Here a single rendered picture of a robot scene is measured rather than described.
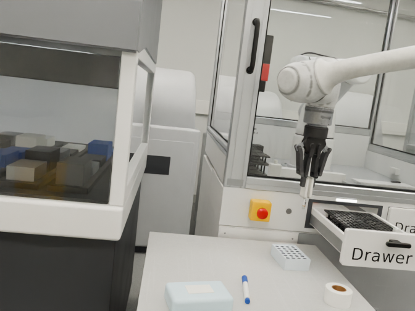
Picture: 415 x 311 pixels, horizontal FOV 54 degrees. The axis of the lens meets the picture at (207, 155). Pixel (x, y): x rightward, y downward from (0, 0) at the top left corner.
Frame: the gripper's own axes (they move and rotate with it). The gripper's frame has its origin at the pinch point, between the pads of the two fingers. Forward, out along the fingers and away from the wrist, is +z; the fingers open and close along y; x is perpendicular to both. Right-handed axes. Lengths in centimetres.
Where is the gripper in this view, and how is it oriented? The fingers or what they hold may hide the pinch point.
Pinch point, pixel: (306, 187)
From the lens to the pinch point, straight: 136.8
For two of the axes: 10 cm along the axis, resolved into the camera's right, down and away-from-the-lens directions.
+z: -1.2, 9.8, 1.5
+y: 9.4, 0.6, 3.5
